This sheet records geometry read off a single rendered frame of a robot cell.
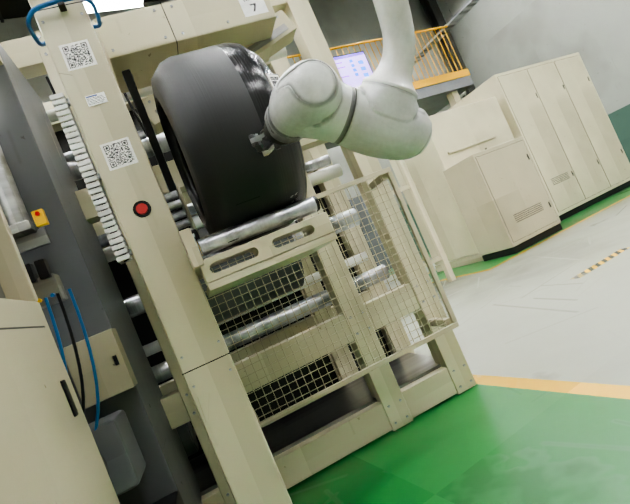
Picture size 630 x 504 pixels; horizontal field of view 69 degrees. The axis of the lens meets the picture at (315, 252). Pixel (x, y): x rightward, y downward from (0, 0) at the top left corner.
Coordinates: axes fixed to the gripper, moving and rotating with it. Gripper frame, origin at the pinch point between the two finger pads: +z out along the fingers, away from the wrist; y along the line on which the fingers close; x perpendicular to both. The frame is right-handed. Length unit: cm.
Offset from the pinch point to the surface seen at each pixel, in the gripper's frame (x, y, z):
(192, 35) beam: -53, -4, 54
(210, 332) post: 38, 29, 16
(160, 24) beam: -59, 4, 55
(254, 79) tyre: -17.1, -4.5, 4.1
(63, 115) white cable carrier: -29, 41, 26
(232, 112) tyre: -10.7, 4.1, 2.7
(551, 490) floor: 104, -32, -15
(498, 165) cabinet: 51, -349, 345
